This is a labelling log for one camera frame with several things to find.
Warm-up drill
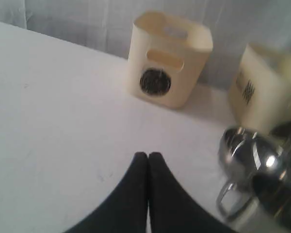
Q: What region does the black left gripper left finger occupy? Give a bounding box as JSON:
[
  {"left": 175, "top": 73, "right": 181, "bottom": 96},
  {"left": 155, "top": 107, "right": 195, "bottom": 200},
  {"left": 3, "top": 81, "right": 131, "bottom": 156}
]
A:
[{"left": 66, "top": 152, "right": 148, "bottom": 233}]

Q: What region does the cream bin with black triangle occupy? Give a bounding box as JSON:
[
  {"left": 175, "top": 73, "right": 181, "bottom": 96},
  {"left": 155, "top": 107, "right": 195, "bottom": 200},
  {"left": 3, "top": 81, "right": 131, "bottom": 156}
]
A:
[{"left": 228, "top": 43, "right": 291, "bottom": 133}]

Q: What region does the stainless steel bowl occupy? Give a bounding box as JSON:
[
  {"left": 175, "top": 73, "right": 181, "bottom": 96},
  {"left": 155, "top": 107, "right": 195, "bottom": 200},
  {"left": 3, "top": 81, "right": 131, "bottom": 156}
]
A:
[{"left": 218, "top": 126, "right": 288, "bottom": 178}]

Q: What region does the stainless steel mug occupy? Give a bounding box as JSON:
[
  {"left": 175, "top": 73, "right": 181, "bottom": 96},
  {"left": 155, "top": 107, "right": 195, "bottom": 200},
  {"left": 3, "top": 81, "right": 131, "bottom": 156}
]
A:
[{"left": 216, "top": 152, "right": 291, "bottom": 231}]

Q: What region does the cream bin with black circle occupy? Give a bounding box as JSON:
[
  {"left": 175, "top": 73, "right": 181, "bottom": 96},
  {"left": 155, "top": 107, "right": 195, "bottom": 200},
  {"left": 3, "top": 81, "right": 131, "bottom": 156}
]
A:
[{"left": 127, "top": 11, "right": 213, "bottom": 108}]

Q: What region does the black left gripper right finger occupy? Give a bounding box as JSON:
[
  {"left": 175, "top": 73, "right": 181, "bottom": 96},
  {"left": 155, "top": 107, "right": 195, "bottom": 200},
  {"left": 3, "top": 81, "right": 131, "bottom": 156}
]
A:
[{"left": 147, "top": 152, "right": 234, "bottom": 233}]

